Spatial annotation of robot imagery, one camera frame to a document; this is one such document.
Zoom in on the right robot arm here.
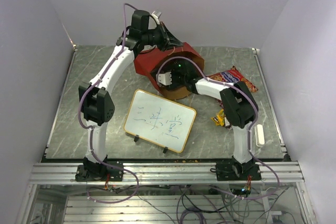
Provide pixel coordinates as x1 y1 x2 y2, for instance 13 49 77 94
168 56 258 180

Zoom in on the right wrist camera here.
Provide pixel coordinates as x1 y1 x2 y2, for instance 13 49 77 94
156 71 172 86

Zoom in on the red chips bag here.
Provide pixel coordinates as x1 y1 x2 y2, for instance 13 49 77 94
208 66 258 93

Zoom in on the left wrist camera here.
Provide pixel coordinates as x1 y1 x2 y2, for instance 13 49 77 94
151 10 162 25

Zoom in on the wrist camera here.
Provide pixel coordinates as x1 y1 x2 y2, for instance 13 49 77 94
151 10 162 25
156 71 172 86

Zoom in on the aluminium rail frame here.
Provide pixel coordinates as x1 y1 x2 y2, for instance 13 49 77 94
16 162 318 223

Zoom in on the red paper bag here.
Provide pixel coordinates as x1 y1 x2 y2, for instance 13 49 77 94
134 42 205 100

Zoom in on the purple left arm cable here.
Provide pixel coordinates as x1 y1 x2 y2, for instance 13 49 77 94
78 3 139 204

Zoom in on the purple candy packet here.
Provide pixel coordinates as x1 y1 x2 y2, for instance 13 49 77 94
224 118 232 130

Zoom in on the yellow m&m's packet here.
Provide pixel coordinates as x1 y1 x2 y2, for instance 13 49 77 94
211 109 226 126

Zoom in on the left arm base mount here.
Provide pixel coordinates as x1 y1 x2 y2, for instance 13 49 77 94
75 162 124 182

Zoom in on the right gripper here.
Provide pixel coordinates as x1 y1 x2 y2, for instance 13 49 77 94
164 65 187 90

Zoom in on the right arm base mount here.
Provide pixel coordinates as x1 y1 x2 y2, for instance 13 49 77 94
210 160 261 181

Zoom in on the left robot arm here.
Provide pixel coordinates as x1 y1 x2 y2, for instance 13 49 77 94
78 9 183 180

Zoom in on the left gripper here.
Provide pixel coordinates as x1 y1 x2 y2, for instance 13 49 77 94
144 23 186 53

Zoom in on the white eraser block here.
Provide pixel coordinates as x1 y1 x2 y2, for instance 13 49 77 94
255 124 265 147

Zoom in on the small whiteboard with stand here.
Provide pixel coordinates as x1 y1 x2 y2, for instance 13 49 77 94
124 89 196 153

